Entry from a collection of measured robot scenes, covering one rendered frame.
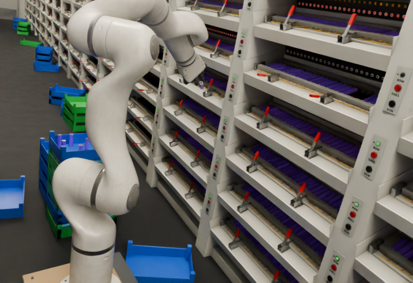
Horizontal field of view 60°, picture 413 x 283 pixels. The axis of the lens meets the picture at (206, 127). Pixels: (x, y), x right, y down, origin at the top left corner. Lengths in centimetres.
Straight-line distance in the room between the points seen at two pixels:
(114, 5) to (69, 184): 46
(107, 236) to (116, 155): 24
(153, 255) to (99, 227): 82
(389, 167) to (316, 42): 45
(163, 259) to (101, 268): 75
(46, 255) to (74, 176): 89
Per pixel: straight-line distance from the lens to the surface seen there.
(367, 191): 112
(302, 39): 128
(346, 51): 116
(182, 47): 129
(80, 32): 90
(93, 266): 109
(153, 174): 234
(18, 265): 180
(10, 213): 208
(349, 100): 120
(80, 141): 192
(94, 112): 90
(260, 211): 157
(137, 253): 183
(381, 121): 108
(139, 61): 83
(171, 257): 184
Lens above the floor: 116
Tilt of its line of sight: 18 degrees down
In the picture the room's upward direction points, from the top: 11 degrees clockwise
